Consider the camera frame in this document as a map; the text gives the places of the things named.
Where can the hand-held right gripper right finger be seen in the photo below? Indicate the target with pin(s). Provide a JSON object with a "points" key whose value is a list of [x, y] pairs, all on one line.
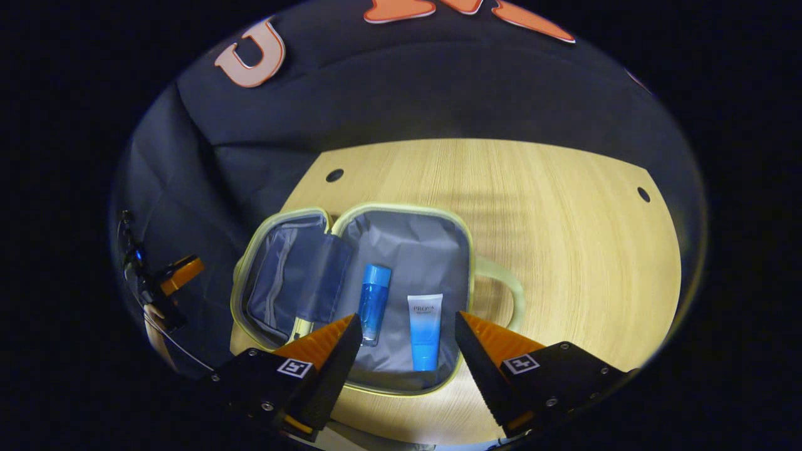
{"points": [[482, 382]]}

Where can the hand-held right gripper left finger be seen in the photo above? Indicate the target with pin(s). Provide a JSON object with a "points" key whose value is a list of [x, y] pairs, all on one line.
{"points": [[332, 376]]}

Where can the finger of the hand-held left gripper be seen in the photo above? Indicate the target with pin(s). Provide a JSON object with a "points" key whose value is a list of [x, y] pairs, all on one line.
{"points": [[183, 274]]}

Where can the blue white squeeze tube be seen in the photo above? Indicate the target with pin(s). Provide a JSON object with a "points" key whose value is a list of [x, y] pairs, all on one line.
{"points": [[425, 332]]}

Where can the blue skin care bottle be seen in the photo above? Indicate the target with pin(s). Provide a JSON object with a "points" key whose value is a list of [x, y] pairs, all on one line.
{"points": [[374, 300]]}

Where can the pale yellow small suitcase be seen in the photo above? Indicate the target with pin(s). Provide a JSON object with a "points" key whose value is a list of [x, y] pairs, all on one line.
{"points": [[426, 250]]}

